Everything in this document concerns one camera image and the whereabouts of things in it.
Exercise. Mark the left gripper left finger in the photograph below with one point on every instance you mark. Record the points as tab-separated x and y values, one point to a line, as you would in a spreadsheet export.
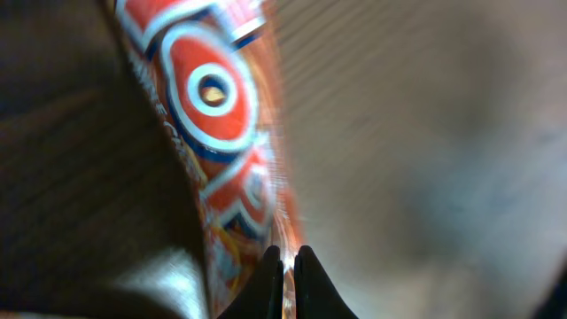
262	296

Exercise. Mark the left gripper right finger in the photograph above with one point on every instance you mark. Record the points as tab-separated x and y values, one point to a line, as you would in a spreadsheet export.
315	294

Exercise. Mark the red orange snack packet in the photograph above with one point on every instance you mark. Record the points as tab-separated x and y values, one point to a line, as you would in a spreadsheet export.
211	72

